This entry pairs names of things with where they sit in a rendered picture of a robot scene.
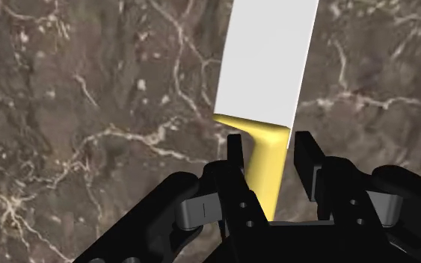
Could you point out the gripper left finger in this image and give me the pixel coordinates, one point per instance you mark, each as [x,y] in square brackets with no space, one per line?
[228,196]

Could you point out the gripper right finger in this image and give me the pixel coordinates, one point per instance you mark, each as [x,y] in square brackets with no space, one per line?
[341,189]

